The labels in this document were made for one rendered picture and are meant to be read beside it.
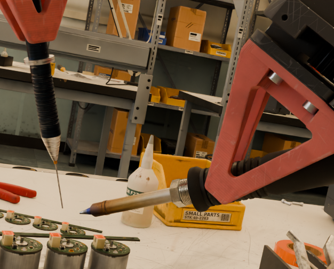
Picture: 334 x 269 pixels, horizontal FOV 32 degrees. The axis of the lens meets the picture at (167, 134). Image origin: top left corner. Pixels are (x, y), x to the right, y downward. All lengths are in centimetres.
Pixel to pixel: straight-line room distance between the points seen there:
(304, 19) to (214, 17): 479
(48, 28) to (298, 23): 13
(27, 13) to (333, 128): 16
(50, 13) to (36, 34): 1
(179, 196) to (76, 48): 233
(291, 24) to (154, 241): 38
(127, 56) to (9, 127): 229
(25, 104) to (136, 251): 424
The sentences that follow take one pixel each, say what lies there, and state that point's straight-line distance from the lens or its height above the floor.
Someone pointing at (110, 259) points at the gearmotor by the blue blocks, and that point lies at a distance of 36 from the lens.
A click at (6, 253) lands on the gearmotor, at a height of 81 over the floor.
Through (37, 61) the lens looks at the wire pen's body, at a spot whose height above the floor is 92.
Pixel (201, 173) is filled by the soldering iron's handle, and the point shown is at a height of 88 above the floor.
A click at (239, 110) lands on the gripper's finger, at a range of 28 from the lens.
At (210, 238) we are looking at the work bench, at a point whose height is 75.
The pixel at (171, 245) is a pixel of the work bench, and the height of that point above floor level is 75.
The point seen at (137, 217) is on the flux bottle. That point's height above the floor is 76.
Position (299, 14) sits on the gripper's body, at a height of 96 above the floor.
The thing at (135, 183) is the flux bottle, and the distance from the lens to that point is 62.
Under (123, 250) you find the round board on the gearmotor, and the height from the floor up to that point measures 81.
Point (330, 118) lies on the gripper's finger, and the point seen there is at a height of 92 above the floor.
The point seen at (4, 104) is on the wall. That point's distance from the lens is 476.
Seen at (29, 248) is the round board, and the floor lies 81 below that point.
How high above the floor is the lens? 94
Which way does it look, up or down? 8 degrees down
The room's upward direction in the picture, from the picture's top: 11 degrees clockwise
